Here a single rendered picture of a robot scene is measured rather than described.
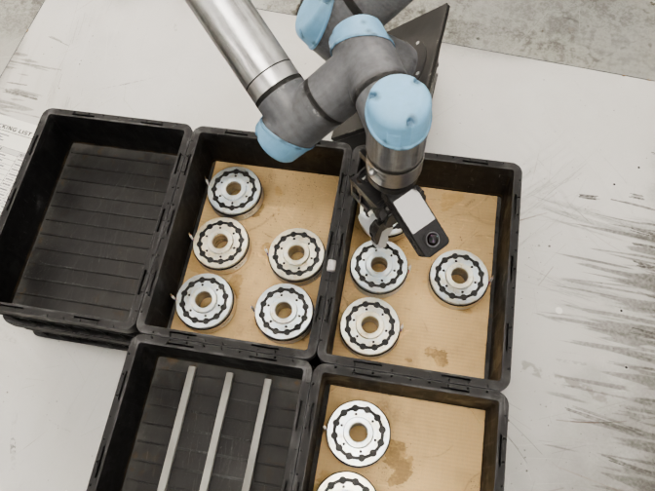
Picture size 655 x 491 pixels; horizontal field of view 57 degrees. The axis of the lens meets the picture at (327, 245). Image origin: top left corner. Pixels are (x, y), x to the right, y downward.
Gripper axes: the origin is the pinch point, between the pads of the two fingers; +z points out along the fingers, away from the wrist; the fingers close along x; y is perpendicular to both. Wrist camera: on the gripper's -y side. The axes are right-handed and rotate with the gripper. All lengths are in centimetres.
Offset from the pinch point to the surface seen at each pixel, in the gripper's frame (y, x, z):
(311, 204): 18.9, 4.1, 12.1
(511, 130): 10, -45, 25
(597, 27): 44, -147, 95
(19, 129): 84, 41, 25
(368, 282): -1.0, 6.5, 9.0
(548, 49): 49, -125, 95
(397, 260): -1.2, 0.1, 8.9
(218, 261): 19.4, 24.8, 9.3
